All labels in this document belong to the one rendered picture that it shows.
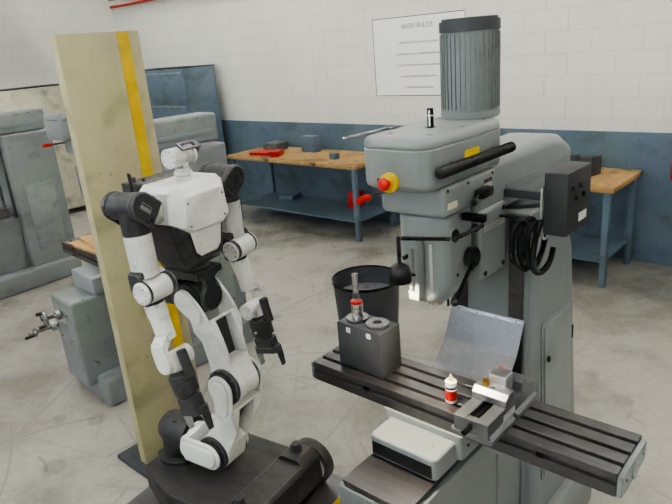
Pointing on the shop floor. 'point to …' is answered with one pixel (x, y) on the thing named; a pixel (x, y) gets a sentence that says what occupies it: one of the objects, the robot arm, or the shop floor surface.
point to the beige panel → (129, 308)
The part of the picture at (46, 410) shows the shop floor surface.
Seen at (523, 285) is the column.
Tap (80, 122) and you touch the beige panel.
